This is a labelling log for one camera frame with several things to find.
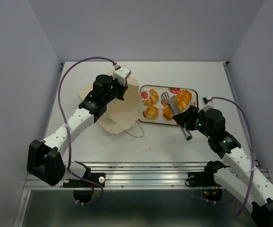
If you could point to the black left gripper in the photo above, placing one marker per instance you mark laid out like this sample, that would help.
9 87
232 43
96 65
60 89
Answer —
123 88

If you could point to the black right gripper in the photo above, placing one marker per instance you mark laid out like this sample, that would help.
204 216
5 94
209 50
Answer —
186 117

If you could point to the metal tongs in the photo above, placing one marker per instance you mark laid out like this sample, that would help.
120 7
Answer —
173 104

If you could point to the beige paper bag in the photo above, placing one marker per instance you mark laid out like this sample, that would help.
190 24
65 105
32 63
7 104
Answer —
120 115

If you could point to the fake round bread roll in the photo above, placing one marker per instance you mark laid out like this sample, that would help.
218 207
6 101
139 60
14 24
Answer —
151 112

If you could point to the fake croissant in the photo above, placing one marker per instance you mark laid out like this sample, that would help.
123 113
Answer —
153 99

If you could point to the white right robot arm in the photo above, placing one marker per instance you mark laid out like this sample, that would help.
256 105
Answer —
235 171

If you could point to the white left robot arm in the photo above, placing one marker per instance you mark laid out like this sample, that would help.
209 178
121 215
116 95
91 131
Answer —
45 157

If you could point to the strawberry print tray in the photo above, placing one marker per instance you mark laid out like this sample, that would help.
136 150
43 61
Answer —
172 91

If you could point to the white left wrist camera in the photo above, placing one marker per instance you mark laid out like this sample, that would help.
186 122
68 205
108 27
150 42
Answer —
121 73

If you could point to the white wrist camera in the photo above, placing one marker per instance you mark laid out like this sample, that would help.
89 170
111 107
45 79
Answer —
121 73
207 103

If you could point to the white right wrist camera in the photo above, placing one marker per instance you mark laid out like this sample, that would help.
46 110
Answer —
207 103

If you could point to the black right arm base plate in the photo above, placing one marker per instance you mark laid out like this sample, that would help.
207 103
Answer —
206 179

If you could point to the aluminium table edge rail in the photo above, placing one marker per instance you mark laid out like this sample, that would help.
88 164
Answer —
241 113

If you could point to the aluminium front frame rails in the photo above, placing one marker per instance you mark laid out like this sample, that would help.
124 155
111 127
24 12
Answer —
127 176

